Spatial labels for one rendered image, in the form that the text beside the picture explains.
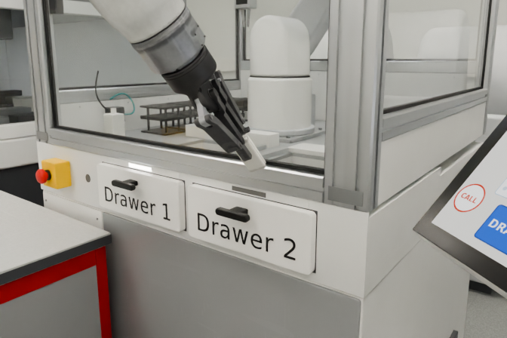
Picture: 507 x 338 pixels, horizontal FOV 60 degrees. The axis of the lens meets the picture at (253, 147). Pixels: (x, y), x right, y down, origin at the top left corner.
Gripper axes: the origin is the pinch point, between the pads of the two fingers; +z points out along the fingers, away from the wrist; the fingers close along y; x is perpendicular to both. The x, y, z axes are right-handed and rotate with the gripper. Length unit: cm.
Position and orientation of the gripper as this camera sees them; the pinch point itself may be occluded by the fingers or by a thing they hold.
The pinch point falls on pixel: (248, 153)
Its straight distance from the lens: 73.4
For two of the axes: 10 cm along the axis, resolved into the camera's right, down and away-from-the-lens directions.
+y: 0.6, -6.7, 7.4
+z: 4.6, 6.8, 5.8
